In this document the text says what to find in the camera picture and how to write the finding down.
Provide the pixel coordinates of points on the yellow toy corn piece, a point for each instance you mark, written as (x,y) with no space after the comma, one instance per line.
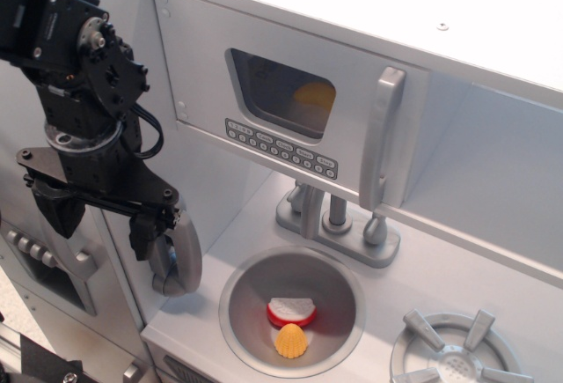
(291,341)

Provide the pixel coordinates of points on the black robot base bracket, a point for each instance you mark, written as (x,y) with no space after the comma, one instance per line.
(23,360)

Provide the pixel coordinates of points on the grey toy faucet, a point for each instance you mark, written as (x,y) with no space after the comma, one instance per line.
(326,219)

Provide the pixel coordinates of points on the grey toy stove burner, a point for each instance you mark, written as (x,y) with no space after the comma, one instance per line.
(451,347)

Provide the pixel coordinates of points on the grey fridge door handle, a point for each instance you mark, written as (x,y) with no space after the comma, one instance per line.
(75,261)

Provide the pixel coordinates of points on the red white toy food slice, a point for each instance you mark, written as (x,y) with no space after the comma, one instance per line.
(282,311)

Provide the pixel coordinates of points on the white toy kitchen cabinet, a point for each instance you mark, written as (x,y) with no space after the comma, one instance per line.
(287,190)

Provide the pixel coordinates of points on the yellow toy banana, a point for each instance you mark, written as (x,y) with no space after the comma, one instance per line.
(316,94)

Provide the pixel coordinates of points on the grey toy microwave door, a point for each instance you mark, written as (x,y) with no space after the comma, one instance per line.
(233,77)

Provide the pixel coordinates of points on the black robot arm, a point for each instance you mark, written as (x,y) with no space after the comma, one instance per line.
(89,85)

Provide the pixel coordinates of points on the round metal sink bowl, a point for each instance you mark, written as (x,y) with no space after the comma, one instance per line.
(292,272)

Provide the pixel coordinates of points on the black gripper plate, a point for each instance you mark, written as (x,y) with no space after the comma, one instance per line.
(112,178)

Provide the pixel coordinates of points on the grey toy ice dispenser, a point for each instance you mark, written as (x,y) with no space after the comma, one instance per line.
(42,268)

